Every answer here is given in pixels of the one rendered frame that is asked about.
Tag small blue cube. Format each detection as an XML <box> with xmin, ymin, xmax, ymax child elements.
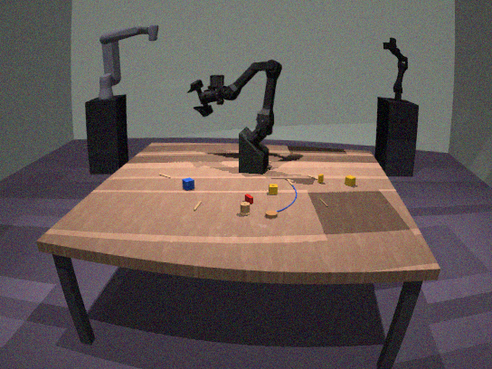
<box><xmin>183</xmin><ymin>177</ymin><xmax>194</xmax><ymax>191</ymax></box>

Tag round wooden button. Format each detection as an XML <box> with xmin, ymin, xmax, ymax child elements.
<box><xmin>266</xmin><ymin>211</ymin><xmax>278</xmax><ymax>219</ymax></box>

